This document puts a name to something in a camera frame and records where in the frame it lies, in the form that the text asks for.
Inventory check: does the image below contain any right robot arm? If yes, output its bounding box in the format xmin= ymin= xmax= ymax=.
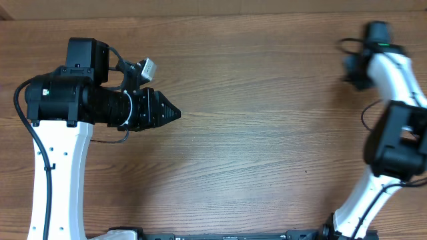
xmin=303 ymin=21 xmax=426 ymax=239

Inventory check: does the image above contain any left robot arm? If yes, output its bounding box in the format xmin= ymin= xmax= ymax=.
xmin=16 ymin=37 xmax=181 ymax=239

